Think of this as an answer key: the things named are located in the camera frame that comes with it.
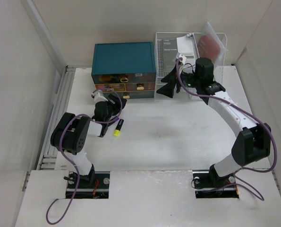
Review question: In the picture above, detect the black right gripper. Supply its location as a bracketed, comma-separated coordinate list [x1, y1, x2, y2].
[156, 64, 201, 98]

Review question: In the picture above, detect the pink yellow highlighter marker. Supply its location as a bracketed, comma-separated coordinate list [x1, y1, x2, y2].
[113, 119, 124, 137]

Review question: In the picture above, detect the grey Canon setup guide booklet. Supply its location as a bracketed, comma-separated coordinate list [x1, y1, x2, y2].
[161, 35, 200, 71]

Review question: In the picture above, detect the teal drawer organizer box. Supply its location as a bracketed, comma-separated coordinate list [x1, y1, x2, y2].
[91, 42, 156, 99]

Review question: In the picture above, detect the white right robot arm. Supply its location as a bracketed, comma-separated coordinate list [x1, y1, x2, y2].
[156, 54, 273, 188]

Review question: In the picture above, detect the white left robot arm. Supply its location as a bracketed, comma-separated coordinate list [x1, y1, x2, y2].
[51, 90, 127, 188]

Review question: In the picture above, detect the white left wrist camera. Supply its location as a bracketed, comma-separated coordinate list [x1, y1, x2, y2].
[91, 89, 108, 103]

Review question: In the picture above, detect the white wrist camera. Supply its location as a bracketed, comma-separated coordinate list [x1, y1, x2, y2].
[91, 89, 108, 103]
[174, 52, 187, 66]

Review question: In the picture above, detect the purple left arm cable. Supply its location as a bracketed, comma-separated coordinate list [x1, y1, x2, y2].
[45, 87, 122, 225]

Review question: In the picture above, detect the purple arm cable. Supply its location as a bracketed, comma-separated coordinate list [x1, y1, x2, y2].
[175, 58, 277, 201]
[45, 87, 122, 225]

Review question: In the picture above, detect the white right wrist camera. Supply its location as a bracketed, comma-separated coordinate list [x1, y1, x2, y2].
[174, 52, 187, 66]

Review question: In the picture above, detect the white wire mesh file rack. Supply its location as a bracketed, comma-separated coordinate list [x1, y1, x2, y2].
[154, 32, 225, 101]

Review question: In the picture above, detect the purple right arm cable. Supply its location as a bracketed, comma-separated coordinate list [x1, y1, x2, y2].
[175, 58, 277, 201]

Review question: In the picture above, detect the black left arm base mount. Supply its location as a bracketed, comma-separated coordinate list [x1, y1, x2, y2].
[64, 172, 111, 199]

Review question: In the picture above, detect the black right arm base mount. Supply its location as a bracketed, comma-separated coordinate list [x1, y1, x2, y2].
[191, 170, 239, 199]

